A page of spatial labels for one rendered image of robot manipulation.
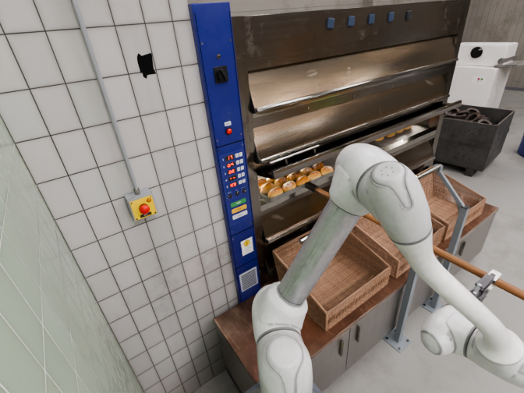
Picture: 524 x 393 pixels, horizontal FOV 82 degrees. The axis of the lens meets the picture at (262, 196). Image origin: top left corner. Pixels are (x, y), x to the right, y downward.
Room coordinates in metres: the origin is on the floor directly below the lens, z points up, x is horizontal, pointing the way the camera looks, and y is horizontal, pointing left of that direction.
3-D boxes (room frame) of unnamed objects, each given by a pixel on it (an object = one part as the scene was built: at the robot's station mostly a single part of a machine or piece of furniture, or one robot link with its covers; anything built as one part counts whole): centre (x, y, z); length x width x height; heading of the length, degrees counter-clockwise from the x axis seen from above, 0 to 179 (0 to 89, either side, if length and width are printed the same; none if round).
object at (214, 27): (2.14, 0.64, 1.07); 1.93 x 0.16 x 2.15; 32
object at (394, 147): (1.93, -0.73, 1.16); 1.80 x 0.06 x 0.04; 122
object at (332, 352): (1.61, -0.81, 0.29); 2.42 x 0.56 x 0.58; 122
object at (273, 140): (1.91, -0.74, 1.54); 1.79 x 0.11 x 0.19; 122
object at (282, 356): (0.51, -0.02, 1.17); 0.18 x 0.16 x 0.22; 5
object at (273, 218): (1.91, -0.74, 1.02); 1.79 x 0.11 x 0.19; 122
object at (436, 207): (2.02, -1.42, 0.72); 0.56 x 0.49 x 0.28; 122
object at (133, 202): (1.08, 0.50, 1.46); 0.10 x 0.07 x 0.10; 122
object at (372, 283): (1.37, -0.39, 0.72); 0.56 x 0.49 x 0.28; 122
